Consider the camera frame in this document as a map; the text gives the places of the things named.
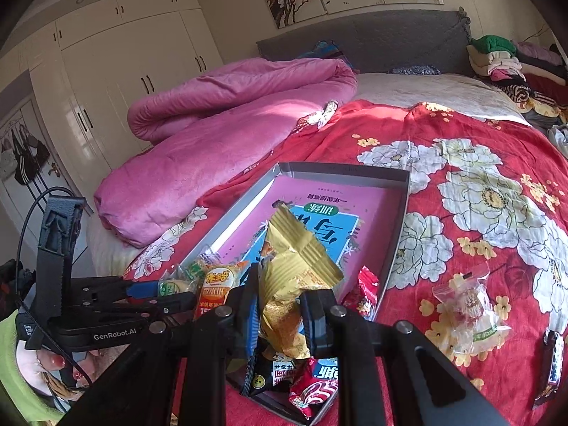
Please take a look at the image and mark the green sleeve forearm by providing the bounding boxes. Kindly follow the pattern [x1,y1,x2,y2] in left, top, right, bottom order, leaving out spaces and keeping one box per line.
[1,312,64,425]

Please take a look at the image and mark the floral basket with white bag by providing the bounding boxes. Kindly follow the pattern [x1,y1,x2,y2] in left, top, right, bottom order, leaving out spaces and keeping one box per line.
[548,124,568,159]

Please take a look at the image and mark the white wardrobe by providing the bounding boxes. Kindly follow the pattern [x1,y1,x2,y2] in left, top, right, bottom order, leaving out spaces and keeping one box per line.
[0,0,225,241]

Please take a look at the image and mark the clear candy bag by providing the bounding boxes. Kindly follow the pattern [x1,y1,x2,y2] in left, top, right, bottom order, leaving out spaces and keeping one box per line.
[432,262,511,356]

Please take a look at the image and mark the round green label pastry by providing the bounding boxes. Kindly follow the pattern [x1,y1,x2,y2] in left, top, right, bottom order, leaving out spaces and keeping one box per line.
[158,276,198,297]

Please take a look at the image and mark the pink folded blanket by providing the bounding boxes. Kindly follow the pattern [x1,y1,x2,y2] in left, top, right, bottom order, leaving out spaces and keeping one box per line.
[94,58,357,248]

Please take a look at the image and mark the grey tray pink printed bottom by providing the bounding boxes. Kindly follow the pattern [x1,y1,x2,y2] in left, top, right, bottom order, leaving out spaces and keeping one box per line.
[178,162,409,425]

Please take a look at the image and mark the left hand red nails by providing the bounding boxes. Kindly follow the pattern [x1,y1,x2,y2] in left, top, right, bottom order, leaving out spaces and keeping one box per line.
[15,340,127,394]

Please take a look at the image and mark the grey bed headboard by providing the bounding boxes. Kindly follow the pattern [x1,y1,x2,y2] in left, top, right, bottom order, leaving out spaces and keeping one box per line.
[256,9,473,76]

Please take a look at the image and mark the beige bed sheet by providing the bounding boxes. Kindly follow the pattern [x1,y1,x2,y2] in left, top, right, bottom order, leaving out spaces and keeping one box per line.
[353,73,530,126]

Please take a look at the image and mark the blue cookie packet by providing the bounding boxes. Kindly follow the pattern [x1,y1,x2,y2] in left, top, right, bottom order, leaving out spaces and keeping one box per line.
[311,358,338,382]

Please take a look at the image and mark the red panda snack packet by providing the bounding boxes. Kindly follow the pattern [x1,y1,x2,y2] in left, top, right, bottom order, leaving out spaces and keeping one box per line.
[289,266,379,420]

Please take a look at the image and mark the dark Snickers chocolate bar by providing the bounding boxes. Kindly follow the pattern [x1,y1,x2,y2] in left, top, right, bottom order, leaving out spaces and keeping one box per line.
[532,328,564,410]

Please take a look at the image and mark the red floral quilt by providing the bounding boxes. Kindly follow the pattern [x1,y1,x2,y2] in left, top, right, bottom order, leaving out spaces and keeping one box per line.
[125,100,567,425]

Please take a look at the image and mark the stack of folded clothes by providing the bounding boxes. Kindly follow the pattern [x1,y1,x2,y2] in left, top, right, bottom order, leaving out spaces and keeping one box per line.
[467,35,567,130]

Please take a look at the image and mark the yellow snack bar packet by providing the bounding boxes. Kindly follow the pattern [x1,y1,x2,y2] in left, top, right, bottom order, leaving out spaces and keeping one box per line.
[259,204,344,360]

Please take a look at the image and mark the clear brown cake packet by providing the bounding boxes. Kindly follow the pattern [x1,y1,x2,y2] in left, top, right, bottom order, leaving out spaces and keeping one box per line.
[181,253,220,284]

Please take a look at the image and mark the orange rice cracker packet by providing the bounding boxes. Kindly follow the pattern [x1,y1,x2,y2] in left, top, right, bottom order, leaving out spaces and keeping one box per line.
[193,261,249,320]

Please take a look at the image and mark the blue patterned pillow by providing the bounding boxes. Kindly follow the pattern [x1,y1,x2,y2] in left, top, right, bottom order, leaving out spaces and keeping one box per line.
[299,40,353,69]

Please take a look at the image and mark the black crinkled snack packet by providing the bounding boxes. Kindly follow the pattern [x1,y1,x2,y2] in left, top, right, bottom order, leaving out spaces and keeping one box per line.
[226,339,299,397]

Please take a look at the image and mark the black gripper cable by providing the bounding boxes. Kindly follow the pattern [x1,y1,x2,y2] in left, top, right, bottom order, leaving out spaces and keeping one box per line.
[14,185,94,387]

